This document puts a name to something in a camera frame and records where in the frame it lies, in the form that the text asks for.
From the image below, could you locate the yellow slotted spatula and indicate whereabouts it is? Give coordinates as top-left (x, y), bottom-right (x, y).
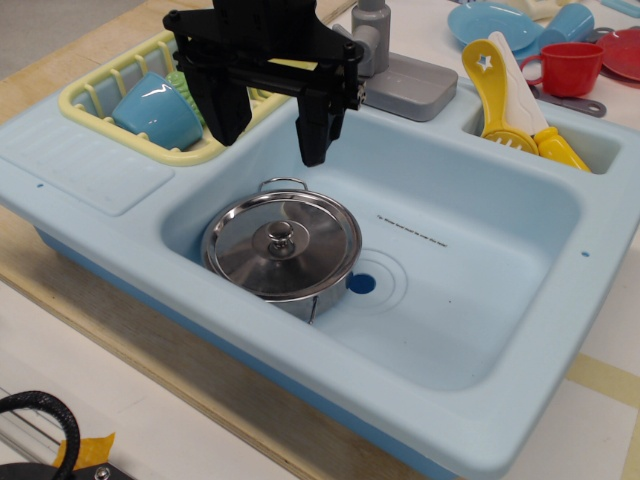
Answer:
top-left (462, 39), bottom-right (538, 155)

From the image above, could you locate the shiny steel pot lid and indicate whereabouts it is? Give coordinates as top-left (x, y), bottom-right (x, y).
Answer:
top-left (205, 192), bottom-right (362, 302)

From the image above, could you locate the black cable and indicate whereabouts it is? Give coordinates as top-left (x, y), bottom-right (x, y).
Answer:
top-left (0, 391), bottom-right (82, 476)

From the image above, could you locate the blue plastic cup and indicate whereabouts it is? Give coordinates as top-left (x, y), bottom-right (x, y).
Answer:
top-left (537, 3), bottom-right (595, 49)

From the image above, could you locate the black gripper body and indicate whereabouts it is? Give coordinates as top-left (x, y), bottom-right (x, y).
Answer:
top-left (163, 1), bottom-right (364, 111)

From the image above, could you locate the white yellow toy knife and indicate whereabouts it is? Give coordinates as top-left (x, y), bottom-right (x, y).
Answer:
top-left (488, 31), bottom-right (590, 172)

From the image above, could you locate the green plastic item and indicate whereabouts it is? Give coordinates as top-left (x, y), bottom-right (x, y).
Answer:
top-left (165, 70), bottom-right (205, 126)

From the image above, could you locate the blue plastic plate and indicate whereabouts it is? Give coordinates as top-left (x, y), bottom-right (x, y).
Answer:
top-left (447, 2), bottom-right (544, 51)

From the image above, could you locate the red plastic plate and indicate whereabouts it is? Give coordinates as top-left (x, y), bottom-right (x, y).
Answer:
top-left (596, 29), bottom-right (640, 81)

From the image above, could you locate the black metal bracket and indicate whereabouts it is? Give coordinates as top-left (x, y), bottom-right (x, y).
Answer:
top-left (1, 463), bottom-right (133, 480)

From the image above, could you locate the yellow tape piece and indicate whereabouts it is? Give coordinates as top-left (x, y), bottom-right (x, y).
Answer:
top-left (74, 433), bottom-right (116, 470)

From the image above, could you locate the blue plastic bowl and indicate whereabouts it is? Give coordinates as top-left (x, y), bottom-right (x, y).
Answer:
top-left (112, 72), bottom-right (203, 150)

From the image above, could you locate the small steel pot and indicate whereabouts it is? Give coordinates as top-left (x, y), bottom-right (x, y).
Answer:
top-left (201, 177), bottom-right (363, 326)

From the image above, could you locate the pale yellow dish rack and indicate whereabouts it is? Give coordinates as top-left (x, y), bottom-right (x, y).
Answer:
top-left (58, 31), bottom-right (291, 167)

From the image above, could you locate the grey plastic utensil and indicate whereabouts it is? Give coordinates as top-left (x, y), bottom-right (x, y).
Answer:
top-left (530, 85), bottom-right (607, 118)

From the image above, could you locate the light blue toy sink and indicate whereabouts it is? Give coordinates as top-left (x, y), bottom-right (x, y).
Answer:
top-left (1, 79), bottom-right (639, 479)

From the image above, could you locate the grey toy faucet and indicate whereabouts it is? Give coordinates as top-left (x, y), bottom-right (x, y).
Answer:
top-left (334, 1), bottom-right (458, 122)

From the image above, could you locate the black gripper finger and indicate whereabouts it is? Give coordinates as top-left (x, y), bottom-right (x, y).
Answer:
top-left (295, 95), bottom-right (345, 167)
top-left (183, 66), bottom-right (251, 146)

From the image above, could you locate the cream plastic item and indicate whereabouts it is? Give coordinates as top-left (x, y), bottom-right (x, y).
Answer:
top-left (507, 0), bottom-right (569, 21)

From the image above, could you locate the red plastic cup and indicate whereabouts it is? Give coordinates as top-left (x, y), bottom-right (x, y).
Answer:
top-left (520, 42), bottom-right (604, 97)

